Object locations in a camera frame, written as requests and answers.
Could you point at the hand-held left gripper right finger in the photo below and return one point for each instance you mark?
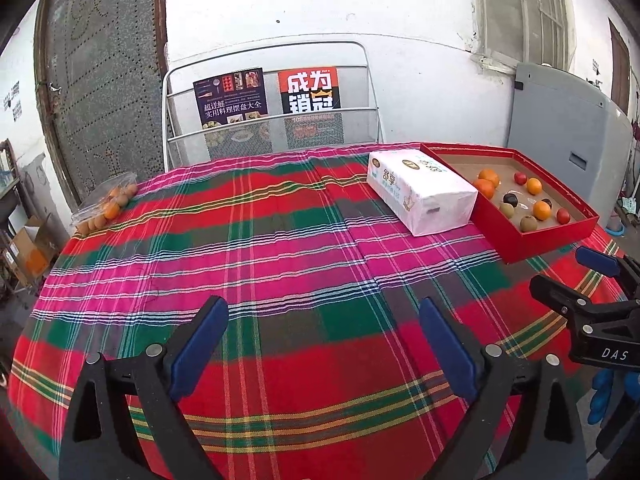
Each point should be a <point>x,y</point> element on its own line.
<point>445,350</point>

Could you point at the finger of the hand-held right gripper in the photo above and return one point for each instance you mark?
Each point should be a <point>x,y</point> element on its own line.
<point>565,295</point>
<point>597,259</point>

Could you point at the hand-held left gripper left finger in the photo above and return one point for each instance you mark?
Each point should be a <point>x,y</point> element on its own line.
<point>200,345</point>

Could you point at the red tomato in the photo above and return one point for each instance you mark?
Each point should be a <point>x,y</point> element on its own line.
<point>520,178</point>
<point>563,216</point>

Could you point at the red cardboard box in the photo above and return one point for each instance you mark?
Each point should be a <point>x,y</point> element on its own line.
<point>540,245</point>

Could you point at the brown kiwi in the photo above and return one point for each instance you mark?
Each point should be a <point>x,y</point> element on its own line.
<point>528,223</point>
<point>507,211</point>

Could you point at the large orange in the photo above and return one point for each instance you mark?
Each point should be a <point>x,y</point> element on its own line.
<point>484,189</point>

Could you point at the person's right hand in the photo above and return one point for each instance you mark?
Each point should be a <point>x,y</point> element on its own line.
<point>602,395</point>

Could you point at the blue basin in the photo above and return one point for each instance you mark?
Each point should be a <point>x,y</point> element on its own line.
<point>616,230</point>

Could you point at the red green plaid tablecloth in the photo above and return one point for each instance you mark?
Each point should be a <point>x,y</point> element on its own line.
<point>300,285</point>

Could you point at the grey cabinet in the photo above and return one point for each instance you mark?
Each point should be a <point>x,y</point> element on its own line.
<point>565,120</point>

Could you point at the white pink tissue pack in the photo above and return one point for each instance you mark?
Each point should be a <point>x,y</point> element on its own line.
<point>425,195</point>

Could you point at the small orange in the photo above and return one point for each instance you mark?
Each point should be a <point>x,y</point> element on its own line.
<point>111,210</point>

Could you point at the pile of brown longans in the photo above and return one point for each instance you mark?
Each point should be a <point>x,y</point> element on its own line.
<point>87,224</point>

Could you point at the clear plastic container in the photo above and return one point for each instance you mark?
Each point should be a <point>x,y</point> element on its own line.
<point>100,185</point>

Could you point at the brown wooden door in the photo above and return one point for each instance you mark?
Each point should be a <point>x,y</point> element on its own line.
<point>620,70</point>

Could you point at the dark cookbook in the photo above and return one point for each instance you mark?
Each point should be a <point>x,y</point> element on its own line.
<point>230,110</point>

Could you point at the white metal mesh rack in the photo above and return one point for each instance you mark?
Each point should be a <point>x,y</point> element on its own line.
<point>360,125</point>

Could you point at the white framed window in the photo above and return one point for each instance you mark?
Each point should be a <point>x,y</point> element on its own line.
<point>540,5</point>

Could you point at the studded grey metal door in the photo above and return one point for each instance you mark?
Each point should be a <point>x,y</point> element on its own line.
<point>110,85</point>

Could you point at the red black book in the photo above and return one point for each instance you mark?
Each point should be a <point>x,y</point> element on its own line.
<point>310,85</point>

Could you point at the wall notice papers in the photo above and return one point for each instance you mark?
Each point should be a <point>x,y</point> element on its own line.
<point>14,105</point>

